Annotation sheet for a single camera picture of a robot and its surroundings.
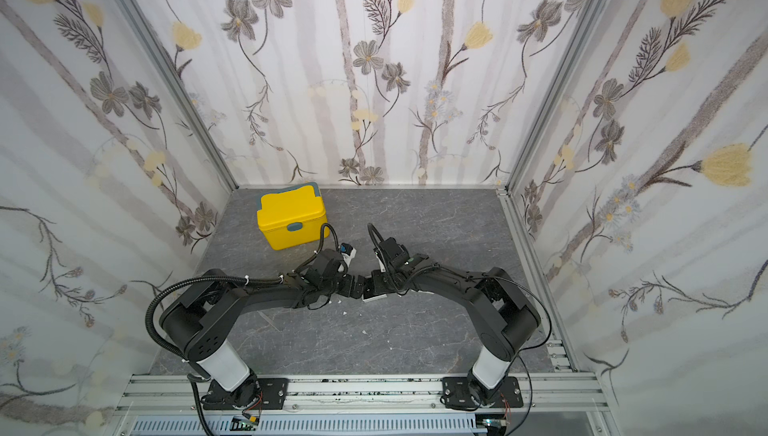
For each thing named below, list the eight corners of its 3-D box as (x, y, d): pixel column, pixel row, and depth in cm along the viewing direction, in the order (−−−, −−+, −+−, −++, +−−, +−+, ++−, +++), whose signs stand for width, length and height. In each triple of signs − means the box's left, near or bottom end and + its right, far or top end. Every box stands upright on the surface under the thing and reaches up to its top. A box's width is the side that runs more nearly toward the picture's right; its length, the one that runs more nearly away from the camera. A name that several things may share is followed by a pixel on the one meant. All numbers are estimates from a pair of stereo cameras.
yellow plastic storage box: (273, 257, 101) (260, 233, 90) (268, 220, 111) (255, 195, 100) (334, 239, 106) (328, 214, 95) (323, 205, 116) (317, 179, 105)
